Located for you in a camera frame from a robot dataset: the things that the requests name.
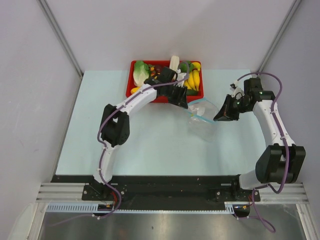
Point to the clear zip top bag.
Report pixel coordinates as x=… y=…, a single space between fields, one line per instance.
x=201 y=119

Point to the dark green toy avocado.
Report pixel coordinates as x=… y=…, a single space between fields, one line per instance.
x=191 y=92

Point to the red plastic tray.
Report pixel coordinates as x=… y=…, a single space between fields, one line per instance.
x=162 y=99

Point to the white slotted cable duct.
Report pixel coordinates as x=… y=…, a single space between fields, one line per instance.
x=105 y=208

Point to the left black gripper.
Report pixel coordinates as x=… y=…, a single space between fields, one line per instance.
x=181 y=99

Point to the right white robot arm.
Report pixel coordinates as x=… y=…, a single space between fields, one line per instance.
x=282 y=160

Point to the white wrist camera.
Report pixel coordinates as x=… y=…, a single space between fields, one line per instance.
x=237 y=92
x=181 y=77

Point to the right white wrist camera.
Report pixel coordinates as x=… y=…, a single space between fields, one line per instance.
x=237 y=92

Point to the white toy radish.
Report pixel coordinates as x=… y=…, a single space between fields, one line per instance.
x=174 y=63

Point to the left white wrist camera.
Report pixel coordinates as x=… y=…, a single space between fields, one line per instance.
x=181 y=77

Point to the yellow toy mango slice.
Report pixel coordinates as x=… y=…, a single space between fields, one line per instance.
x=134 y=90

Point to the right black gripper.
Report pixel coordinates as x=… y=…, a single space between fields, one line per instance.
x=222 y=115

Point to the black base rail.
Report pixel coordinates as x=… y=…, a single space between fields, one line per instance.
x=155 y=192

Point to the dark purple toy onion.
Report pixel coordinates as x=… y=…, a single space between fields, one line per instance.
x=158 y=68

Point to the small toy cherry tomatoes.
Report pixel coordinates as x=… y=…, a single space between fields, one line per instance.
x=152 y=70

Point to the yellow toy banana bunch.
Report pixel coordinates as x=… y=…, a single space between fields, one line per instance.
x=193 y=81

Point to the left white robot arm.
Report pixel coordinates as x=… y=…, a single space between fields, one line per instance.
x=114 y=128

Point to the green toy bell pepper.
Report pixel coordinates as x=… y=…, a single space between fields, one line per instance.
x=186 y=66

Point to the green white toy cabbage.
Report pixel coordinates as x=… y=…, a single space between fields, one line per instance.
x=141 y=72

